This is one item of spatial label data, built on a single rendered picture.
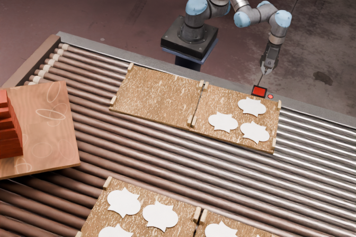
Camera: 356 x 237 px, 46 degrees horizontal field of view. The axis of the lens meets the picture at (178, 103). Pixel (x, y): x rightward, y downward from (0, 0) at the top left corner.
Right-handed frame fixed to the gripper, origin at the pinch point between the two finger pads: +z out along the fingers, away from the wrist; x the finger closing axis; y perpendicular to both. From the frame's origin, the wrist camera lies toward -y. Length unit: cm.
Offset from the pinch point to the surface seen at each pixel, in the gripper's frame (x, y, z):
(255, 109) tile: -0.8, -16.0, 11.0
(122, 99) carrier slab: 64, -36, 12
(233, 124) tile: 7.5, -30.9, 11.0
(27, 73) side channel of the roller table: 115, -39, 11
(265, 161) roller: -11.6, -44.4, 14.3
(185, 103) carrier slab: 33.9, -25.8, 12.1
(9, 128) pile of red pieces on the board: 86, -91, -14
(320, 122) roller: -34.3, -8.9, 13.8
